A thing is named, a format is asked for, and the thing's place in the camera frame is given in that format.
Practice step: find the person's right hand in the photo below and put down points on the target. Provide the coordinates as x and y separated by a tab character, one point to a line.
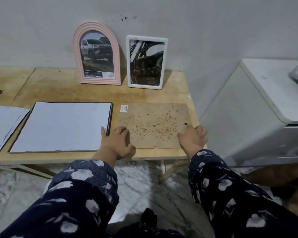
193	138

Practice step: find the pink arched photo frame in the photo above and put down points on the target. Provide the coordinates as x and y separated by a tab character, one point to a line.
75	54

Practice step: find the dark logo print paper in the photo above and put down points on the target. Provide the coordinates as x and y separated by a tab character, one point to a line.
62	126

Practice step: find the person's dark clothing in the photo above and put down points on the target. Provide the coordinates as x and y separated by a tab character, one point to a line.
149	220

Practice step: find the person's left hand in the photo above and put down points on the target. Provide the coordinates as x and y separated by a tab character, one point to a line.
116	143

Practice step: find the grey framed Intelli Nusa sign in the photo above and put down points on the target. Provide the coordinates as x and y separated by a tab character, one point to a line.
110	116

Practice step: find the white picture frame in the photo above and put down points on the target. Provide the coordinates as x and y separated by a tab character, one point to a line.
128	64

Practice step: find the person's left forearm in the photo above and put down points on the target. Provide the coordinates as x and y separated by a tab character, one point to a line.
77	195

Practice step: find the brown rectangular backing board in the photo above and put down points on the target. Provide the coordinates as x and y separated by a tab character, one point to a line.
151	121

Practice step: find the person's right forearm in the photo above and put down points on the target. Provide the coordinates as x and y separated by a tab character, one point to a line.
233	195

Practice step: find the white logo print paper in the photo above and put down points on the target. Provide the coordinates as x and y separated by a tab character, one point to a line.
2	123

